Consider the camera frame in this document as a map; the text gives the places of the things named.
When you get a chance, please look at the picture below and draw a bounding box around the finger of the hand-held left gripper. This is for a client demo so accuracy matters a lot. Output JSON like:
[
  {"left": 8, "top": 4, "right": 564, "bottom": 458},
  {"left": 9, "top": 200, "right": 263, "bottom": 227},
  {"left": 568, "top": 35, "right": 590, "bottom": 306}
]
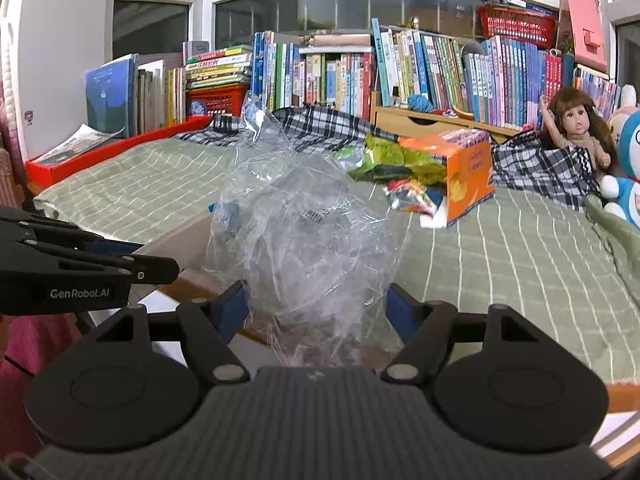
[
  {"left": 0, "top": 205, "right": 146, "bottom": 256},
  {"left": 0, "top": 239, "right": 180, "bottom": 286}
]

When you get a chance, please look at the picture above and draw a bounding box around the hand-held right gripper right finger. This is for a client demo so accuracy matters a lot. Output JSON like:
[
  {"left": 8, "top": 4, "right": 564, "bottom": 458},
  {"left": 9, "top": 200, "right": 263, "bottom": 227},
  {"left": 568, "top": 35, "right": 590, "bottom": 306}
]
[{"left": 381, "top": 283, "right": 539, "bottom": 384}]

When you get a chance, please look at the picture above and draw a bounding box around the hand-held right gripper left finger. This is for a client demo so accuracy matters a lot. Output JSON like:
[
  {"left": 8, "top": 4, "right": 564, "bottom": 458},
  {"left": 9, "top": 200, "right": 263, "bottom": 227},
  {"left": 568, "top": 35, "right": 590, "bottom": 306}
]
[{"left": 107, "top": 280, "right": 251, "bottom": 384}]

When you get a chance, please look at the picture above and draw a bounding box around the cardboard box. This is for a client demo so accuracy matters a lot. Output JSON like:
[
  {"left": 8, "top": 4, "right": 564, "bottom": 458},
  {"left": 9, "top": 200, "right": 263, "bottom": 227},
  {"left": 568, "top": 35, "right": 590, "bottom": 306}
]
[{"left": 90, "top": 207, "right": 640, "bottom": 466}]

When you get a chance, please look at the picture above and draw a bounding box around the clear plastic bag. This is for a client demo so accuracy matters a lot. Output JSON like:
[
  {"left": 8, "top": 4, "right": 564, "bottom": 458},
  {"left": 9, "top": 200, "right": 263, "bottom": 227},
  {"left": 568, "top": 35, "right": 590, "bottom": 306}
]
[{"left": 205, "top": 91, "right": 409, "bottom": 369}]

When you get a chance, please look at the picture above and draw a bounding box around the pink cloth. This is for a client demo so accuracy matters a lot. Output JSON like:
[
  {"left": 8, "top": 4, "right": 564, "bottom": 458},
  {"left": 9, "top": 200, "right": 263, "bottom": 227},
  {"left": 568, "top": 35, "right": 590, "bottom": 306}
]
[{"left": 0, "top": 311, "right": 84, "bottom": 461}]

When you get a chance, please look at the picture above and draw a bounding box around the red tray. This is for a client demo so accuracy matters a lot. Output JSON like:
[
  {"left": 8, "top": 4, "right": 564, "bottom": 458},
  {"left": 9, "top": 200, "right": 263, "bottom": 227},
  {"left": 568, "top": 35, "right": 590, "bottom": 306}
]
[{"left": 24, "top": 114, "right": 214, "bottom": 187}]

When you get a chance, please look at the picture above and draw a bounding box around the white crumpled tissue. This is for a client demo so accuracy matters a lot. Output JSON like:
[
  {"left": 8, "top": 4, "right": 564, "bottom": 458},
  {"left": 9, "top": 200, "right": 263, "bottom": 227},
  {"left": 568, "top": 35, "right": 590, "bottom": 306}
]
[{"left": 419, "top": 204, "right": 449, "bottom": 229}]

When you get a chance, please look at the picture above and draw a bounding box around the newspaper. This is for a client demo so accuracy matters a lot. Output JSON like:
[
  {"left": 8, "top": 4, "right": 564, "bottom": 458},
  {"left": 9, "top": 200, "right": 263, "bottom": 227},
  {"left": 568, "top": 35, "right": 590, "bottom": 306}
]
[{"left": 31, "top": 123, "right": 127, "bottom": 168}]

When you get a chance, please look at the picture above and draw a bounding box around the red and yellow snack wrapper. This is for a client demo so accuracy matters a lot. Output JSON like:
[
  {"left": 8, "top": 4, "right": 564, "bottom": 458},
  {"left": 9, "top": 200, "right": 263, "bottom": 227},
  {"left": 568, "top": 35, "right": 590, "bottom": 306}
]
[{"left": 382, "top": 177, "right": 444, "bottom": 217}]

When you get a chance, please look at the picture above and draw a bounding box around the green striped bed sheet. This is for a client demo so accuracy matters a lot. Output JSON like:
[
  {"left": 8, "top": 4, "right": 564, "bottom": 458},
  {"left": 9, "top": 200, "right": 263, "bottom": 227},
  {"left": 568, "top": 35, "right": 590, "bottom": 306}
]
[{"left": 31, "top": 136, "right": 640, "bottom": 387}]

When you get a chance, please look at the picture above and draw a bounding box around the large blue hardcover book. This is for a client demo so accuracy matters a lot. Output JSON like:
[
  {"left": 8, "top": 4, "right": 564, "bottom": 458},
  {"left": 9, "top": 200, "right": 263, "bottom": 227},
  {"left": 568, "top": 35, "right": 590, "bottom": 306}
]
[{"left": 84, "top": 53, "right": 139, "bottom": 139}]

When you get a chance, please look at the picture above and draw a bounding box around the orange tissue box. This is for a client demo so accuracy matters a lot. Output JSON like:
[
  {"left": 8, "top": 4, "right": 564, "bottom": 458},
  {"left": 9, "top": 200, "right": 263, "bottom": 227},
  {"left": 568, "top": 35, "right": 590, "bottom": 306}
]
[{"left": 399, "top": 128, "right": 497, "bottom": 229}]

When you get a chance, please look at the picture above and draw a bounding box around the green snack bag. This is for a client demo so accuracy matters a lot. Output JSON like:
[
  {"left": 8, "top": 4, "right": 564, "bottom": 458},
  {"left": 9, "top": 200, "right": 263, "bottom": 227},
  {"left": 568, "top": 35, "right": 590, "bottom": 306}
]
[{"left": 349, "top": 134, "right": 449, "bottom": 187}]

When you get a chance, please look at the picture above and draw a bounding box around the row of thin pale books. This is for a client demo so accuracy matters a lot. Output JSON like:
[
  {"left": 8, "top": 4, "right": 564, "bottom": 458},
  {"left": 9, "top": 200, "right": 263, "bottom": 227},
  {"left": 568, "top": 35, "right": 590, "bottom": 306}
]
[{"left": 135, "top": 58, "right": 189, "bottom": 134}]

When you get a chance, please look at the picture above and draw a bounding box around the red plastic crate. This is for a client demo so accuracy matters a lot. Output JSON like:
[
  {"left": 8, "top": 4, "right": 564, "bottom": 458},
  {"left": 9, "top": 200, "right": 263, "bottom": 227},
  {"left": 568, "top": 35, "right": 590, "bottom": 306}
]
[{"left": 185, "top": 84, "right": 252, "bottom": 119}]

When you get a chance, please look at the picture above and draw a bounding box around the wooden desk organiser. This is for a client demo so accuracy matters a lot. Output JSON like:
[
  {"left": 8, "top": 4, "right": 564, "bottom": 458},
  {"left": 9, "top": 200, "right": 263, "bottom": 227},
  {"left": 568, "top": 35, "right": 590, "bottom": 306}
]
[{"left": 371, "top": 90, "right": 524, "bottom": 139}]

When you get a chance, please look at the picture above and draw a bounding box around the black and white checked cloth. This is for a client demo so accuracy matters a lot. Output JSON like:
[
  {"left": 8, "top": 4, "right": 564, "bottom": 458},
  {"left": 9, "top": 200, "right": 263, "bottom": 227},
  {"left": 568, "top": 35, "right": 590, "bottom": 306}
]
[{"left": 174, "top": 104, "right": 604, "bottom": 212}]

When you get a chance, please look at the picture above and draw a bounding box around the blue yarn ball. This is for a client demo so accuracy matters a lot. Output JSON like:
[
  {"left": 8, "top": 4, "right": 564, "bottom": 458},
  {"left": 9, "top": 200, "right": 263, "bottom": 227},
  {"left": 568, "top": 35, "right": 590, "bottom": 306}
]
[{"left": 406, "top": 93, "right": 439, "bottom": 114}]

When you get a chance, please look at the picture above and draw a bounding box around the stack of flat-lying books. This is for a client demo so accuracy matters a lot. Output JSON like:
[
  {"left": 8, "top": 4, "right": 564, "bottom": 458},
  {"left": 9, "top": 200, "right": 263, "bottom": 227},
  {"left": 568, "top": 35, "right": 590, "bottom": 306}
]
[{"left": 184, "top": 44, "right": 254, "bottom": 93}]

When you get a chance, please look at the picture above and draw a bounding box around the small grey box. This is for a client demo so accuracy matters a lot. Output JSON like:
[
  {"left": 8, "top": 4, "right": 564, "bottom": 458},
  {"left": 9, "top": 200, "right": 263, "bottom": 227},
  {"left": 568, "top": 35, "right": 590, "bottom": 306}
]
[{"left": 182, "top": 39, "right": 212, "bottom": 64}]

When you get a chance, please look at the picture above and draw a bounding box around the green cloth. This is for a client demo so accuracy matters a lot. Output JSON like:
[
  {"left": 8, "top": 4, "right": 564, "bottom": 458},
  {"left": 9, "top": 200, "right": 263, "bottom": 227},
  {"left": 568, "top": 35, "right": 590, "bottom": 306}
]
[{"left": 584, "top": 194, "right": 640, "bottom": 309}]

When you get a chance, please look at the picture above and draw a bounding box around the row of colourful upright books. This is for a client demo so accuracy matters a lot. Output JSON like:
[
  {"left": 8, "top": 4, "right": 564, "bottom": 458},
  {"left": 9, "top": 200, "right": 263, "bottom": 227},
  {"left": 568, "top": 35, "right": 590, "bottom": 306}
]
[
  {"left": 371, "top": 17, "right": 577, "bottom": 132},
  {"left": 251, "top": 29, "right": 377, "bottom": 122}
]

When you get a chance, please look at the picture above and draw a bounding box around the brown haired doll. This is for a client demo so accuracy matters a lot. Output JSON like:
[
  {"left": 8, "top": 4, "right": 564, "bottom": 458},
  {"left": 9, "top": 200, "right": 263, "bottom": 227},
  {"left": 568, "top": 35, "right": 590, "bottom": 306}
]
[{"left": 536, "top": 86, "right": 622, "bottom": 182}]

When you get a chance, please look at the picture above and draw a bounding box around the white framed window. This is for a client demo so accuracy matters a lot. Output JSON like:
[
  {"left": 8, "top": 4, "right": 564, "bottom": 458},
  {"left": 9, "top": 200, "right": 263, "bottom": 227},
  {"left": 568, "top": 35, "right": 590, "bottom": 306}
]
[{"left": 106, "top": 0, "right": 640, "bottom": 62}]

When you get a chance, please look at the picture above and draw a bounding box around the blue and white plush toy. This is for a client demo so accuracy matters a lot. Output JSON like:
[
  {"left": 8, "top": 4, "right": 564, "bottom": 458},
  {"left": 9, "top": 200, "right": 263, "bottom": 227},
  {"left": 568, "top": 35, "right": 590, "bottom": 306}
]
[{"left": 599, "top": 109, "right": 640, "bottom": 232}]

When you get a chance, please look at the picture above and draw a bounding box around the rolled beige paper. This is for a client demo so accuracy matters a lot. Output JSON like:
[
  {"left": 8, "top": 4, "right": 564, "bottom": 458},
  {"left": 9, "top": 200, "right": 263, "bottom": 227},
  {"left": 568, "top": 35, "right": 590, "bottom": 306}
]
[{"left": 312, "top": 33, "right": 374, "bottom": 48}]

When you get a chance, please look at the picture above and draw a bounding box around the row of pink spined books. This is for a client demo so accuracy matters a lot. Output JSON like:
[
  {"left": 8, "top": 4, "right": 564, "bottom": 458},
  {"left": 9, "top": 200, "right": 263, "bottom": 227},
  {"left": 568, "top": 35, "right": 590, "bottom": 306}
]
[{"left": 571, "top": 61, "right": 624, "bottom": 122}]

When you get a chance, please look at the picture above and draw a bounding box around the pink and white plush toy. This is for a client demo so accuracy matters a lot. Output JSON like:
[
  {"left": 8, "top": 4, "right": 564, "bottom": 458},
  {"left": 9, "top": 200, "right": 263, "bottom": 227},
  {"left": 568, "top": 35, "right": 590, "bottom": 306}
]
[{"left": 606, "top": 84, "right": 640, "bottom": 134}]

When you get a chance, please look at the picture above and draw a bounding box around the red plastic basket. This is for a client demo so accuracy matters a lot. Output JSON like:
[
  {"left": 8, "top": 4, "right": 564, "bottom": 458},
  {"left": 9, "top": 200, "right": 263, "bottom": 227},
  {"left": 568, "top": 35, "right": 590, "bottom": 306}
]
[{"left": 476, "top": 3, "right": 559, "bottom": 51}]

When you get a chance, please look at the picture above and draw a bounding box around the pink board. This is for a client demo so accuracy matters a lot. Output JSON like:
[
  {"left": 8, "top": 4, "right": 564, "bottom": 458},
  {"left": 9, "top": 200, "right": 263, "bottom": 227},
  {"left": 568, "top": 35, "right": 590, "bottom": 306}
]
[{"left": 556, "top": 0, "right": 609, "bottom": 74}]

